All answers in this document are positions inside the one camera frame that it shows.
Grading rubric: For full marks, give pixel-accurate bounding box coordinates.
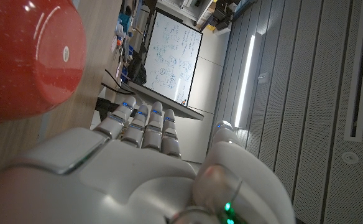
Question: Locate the white shelf cabinet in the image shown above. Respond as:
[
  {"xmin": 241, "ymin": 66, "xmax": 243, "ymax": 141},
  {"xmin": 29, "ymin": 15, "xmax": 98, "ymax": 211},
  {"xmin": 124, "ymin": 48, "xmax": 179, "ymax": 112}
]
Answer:
[{"xmin": 158, "ymin": 0, "xmax": 242, "ymax": 32}]

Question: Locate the long ceiling light strip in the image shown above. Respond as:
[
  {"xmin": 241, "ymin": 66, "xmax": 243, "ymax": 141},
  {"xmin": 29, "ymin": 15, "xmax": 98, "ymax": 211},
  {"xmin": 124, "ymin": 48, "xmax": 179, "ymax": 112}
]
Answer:
[{"xmin": 234, "ymin": 34, "xmax": 257, "ymax": 129}]

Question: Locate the grey wall switch plate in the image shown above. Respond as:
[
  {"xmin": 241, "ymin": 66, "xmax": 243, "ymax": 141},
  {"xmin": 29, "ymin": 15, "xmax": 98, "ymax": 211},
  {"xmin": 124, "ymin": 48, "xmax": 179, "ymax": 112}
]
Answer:
[{"xmin": 257, "ymin": 72, "xmax": 270, "ymax": 85}]

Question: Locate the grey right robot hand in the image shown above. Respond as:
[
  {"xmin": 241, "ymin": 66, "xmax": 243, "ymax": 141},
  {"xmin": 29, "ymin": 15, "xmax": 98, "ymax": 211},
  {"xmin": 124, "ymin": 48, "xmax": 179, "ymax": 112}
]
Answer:
[{"xmin": 0, "ymin": 95, "xmax": 296, "ymax": 224}]

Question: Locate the whiteboard with blue writing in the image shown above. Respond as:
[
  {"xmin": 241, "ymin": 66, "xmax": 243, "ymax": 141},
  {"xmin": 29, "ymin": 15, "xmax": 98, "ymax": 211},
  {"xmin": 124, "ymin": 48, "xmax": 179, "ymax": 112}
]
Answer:
[{"xmin": 143, "ymin": 11, "xmax": 204, "ymax": 108}]

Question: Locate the red speckled bowl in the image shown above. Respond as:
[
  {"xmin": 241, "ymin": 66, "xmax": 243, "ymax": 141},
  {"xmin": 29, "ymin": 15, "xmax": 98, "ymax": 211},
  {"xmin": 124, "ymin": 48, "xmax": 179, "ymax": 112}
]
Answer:
[{"xmin": 0, "ymin": 0, "xmax": 88, "ymax": 129}]

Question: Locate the black backpack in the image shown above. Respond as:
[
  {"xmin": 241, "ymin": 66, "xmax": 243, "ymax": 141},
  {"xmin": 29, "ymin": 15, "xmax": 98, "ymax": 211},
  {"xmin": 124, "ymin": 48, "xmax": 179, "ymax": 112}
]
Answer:
[{"xmin": 126, "ymin": 50, "xmax": 148, "ymax": 86}]

